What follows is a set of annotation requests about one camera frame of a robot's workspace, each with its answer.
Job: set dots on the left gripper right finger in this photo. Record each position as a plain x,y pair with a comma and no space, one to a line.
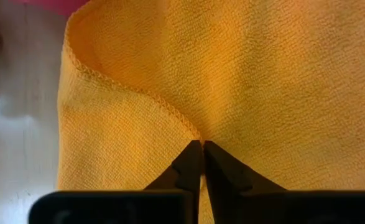
225,183

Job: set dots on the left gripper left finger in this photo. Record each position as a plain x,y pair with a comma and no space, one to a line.
188,174

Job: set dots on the orange microfiber towel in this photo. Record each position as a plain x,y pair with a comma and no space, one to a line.
232,77

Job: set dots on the pink translucent plastic bin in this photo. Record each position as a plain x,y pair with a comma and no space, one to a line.
54,4

